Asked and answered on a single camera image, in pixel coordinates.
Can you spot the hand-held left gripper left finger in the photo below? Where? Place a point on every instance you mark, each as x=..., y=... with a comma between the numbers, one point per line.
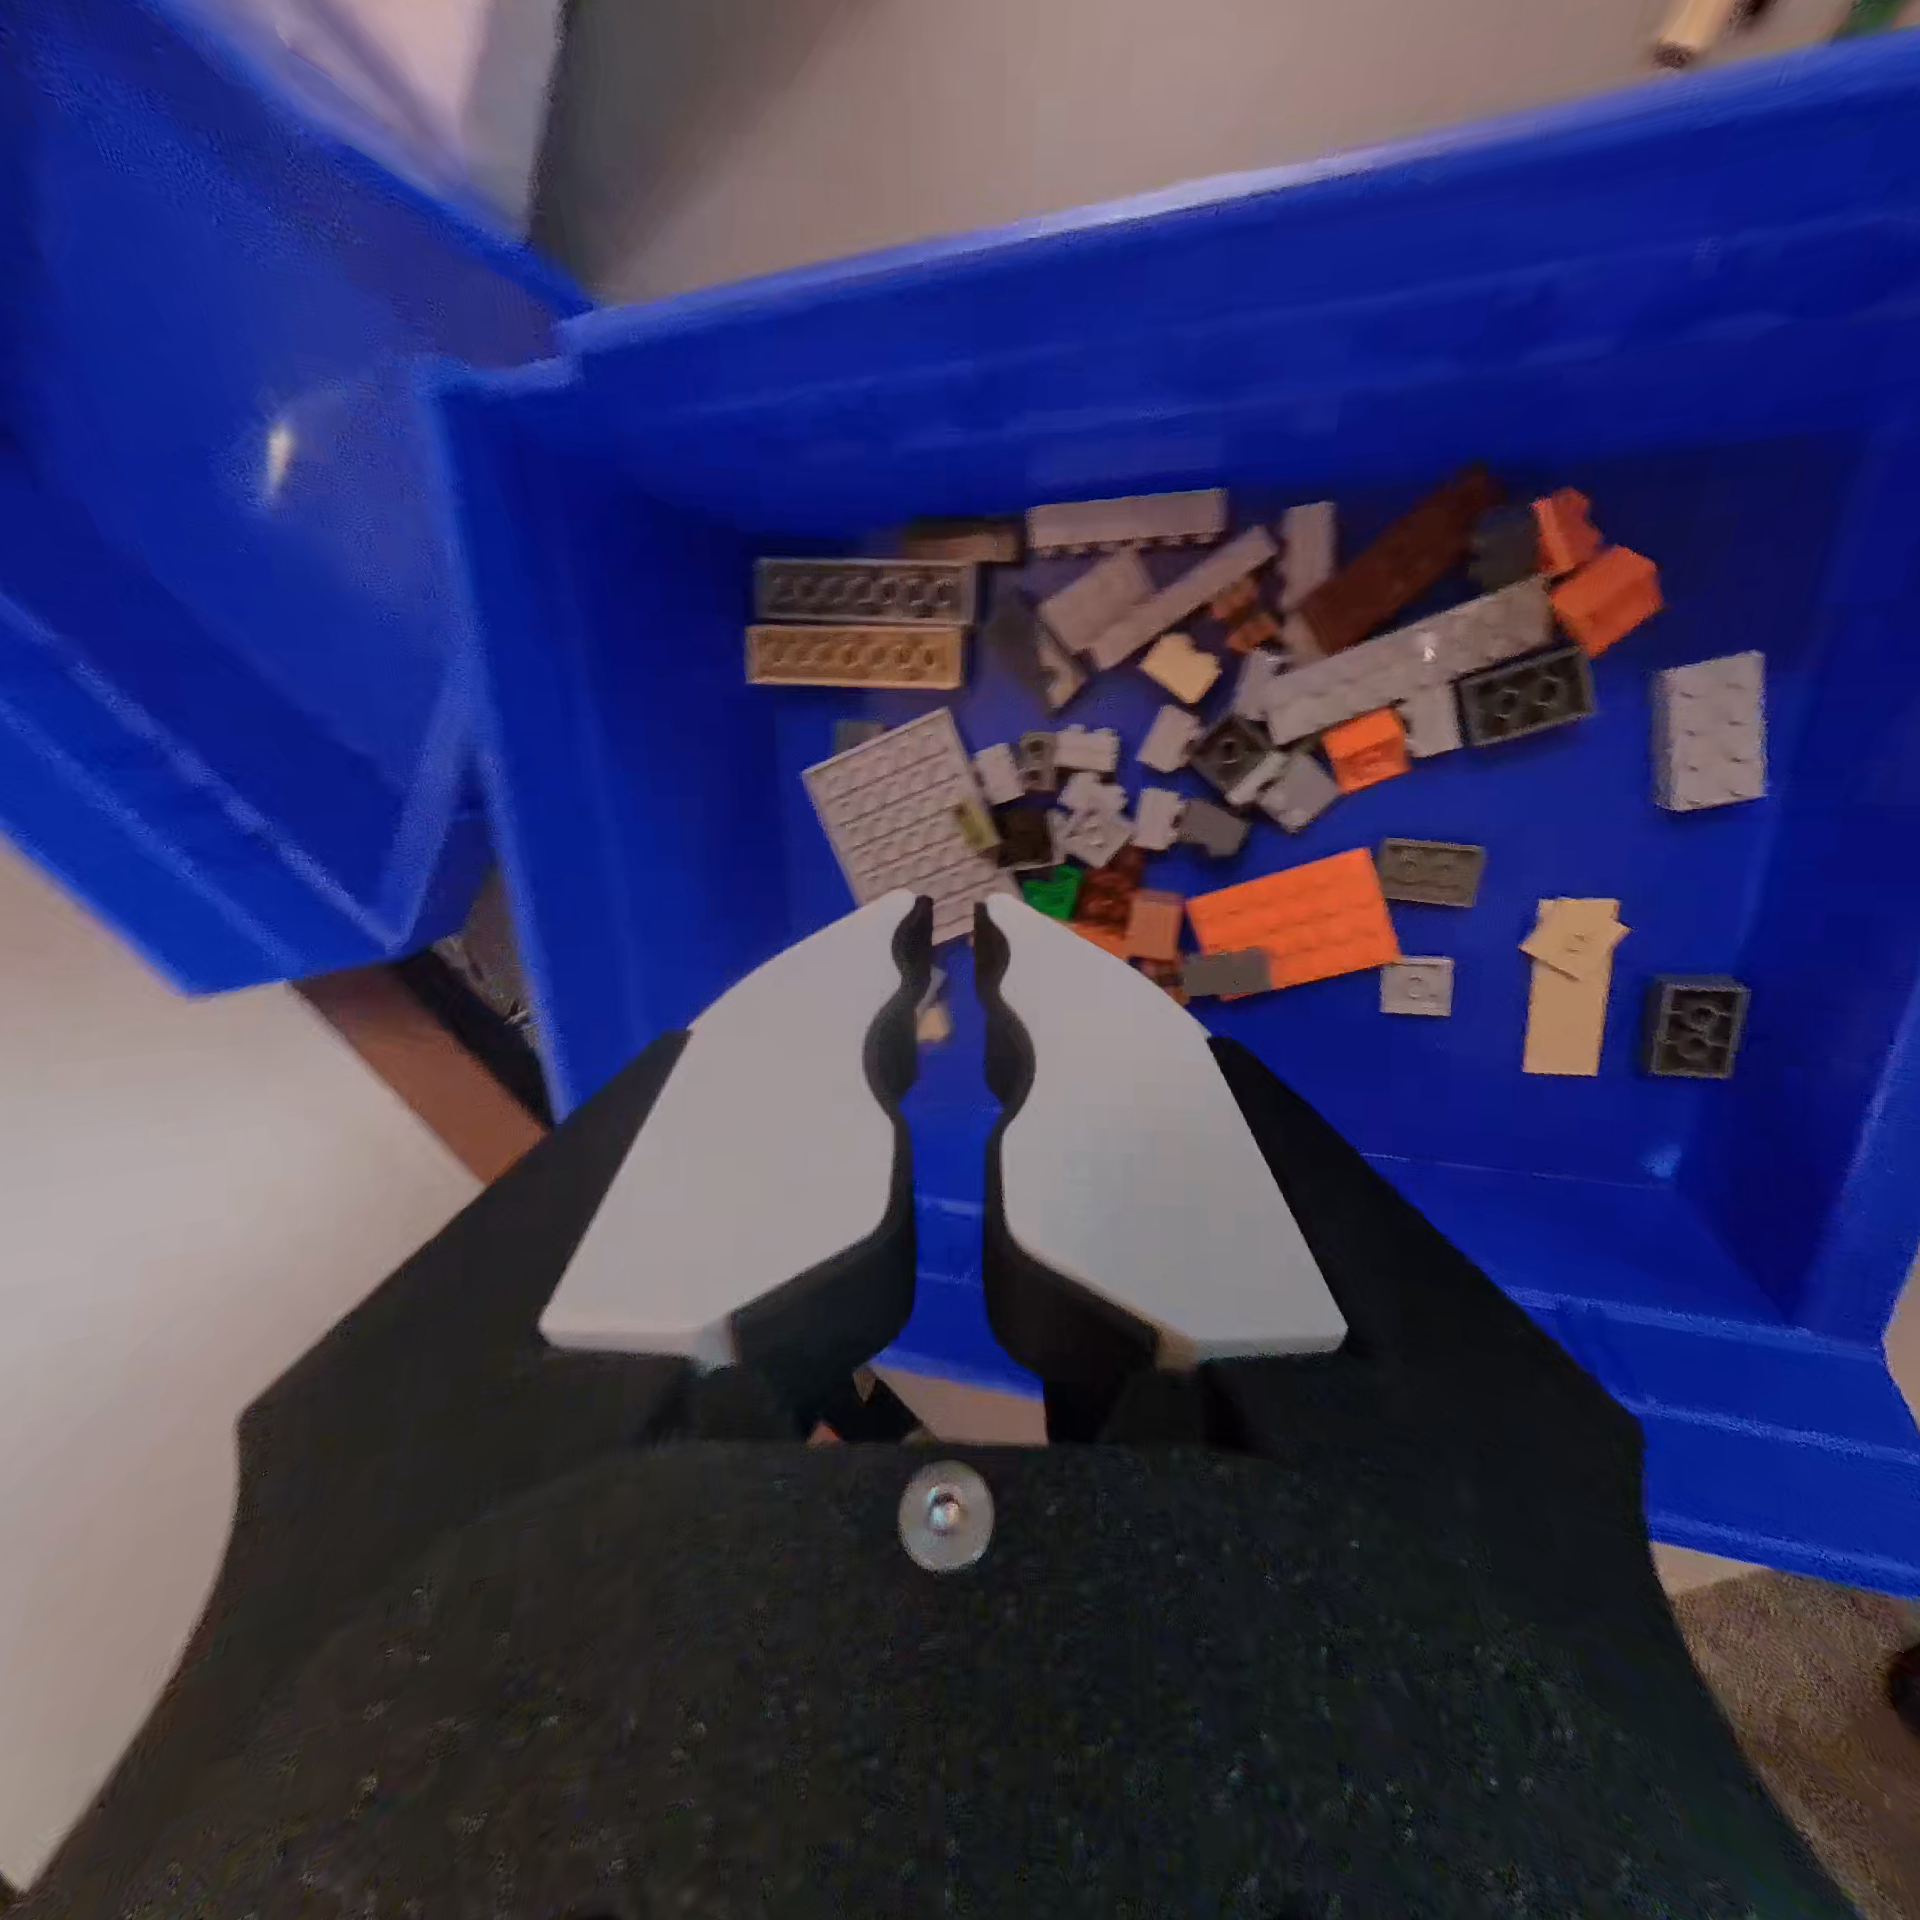
x=734, y=1186

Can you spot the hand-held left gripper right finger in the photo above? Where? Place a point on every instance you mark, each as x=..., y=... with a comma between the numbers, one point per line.
x=1154, y=1186

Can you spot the blue plastic bin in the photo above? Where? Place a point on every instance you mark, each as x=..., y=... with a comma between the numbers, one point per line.
x=675, y=676
x=225, y=601

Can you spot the heap of mixed bricks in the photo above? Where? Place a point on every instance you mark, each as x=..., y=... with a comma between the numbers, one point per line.
x=1306, y=692

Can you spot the wooden top office table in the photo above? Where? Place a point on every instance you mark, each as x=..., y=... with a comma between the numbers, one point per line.
x=148, y=1276

